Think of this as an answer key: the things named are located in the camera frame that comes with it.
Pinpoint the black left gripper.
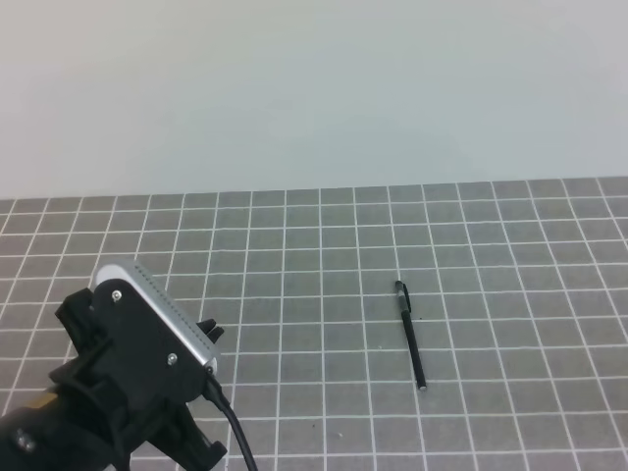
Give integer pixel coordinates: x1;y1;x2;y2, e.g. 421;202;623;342
50;281;227;470

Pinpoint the black pen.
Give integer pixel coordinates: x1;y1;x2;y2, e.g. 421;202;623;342
400;310;427;391

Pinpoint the black pen cap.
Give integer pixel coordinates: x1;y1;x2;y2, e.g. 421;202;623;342
394;280;412;313

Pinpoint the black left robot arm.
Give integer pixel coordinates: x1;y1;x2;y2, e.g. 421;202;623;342
1;280;227;470

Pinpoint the grey grid tablecloth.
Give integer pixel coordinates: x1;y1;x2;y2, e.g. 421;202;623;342
1;177;627;470

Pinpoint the black left camera cable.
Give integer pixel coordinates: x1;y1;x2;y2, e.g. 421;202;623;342
204;375;259;471

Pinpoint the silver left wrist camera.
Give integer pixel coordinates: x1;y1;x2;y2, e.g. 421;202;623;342
94;259;220;373

